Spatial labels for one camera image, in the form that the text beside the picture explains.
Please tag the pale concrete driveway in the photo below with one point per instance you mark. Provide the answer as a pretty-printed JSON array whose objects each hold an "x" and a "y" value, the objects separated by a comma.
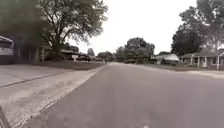
[{"x": 20, "y": 75}]

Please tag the grey asphalt road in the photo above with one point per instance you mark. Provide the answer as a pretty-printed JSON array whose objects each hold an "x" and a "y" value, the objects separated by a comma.
[{"x": 140, "y": 96}]

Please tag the large spreading tree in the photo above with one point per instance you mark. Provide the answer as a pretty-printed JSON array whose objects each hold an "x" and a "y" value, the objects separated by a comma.
[{"x": 70, "y": 20}]

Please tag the dark dense tree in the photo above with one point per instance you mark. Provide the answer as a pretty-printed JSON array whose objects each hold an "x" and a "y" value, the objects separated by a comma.
[{"x": 185, "y": 41}]

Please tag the tall leafy tree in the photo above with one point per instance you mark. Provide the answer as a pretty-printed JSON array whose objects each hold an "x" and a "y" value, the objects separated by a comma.
[{"x": 208, "y": 20}]

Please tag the low house with white posts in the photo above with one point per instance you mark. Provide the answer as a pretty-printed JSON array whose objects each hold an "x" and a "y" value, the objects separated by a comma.
[{"x": 203, "y": 58}]

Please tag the house with pale roof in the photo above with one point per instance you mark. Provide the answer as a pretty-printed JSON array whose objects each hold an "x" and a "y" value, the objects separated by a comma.
[{"x": 167, "y": 58}]

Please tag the low house with pale wall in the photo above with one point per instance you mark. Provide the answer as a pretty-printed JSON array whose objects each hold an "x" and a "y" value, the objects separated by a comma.
[{"x": 71, "y": 55}]

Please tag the grass lawn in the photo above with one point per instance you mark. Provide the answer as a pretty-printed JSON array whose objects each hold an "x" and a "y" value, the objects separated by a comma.
[{"x": 78, "y": 65}]

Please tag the distant clump of trees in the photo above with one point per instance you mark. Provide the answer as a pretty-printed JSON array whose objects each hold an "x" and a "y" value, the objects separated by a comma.
[{"x": 138, "y": 48}]

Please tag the dark house behind tree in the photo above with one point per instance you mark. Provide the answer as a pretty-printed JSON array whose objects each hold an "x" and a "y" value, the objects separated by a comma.
[{"x": 28, "y": 50}]

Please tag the pale concrete kerb strip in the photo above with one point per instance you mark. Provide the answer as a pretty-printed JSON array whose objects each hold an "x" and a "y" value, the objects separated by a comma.
[{"x": 40, "y": 96}]

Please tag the pale vehicle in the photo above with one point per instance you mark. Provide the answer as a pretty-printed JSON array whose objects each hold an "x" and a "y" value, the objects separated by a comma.
[{"x": 6, "y": 50}]

